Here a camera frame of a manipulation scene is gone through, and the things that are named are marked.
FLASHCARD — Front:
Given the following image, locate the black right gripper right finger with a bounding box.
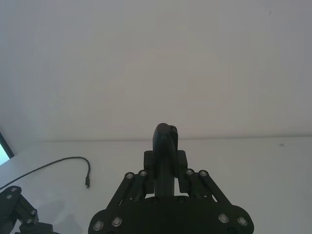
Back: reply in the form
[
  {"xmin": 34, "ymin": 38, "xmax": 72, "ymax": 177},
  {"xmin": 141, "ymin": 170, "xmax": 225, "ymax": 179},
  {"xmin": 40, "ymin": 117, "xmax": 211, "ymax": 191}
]
[{"xmin": 168, "ymin": 124, "xmax": 252, "ymax": 230}]

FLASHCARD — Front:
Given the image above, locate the thin black cable with plug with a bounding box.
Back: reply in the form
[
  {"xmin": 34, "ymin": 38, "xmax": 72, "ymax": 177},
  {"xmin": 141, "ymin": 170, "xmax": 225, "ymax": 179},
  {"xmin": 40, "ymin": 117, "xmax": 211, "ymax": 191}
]
[{"xmin": 0, "ymin": 156, "xmax": 91, "ymax": 190}]

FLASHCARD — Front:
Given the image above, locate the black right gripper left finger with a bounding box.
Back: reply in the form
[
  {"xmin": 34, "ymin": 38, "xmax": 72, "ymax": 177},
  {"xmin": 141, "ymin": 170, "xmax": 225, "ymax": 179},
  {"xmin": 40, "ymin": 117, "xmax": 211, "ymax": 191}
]
[{"xmin": 89, "ymin": 123, "xmax": 176, "ymax": 231}]

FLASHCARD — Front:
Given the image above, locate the dark framed panel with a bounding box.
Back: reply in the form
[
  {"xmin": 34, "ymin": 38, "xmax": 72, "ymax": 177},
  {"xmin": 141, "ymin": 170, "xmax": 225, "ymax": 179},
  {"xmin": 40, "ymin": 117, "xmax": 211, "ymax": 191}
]
[{"xmin": 0, "ymin": 131, "xmax": 15, "ymax": 166}]

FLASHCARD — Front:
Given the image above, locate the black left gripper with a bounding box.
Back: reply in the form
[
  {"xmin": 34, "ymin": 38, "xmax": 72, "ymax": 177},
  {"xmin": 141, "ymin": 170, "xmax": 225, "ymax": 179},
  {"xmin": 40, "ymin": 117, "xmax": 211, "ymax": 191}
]
[{"xmin": 0, "ymin": 185, "xmax": 61, "ymax": 234}]

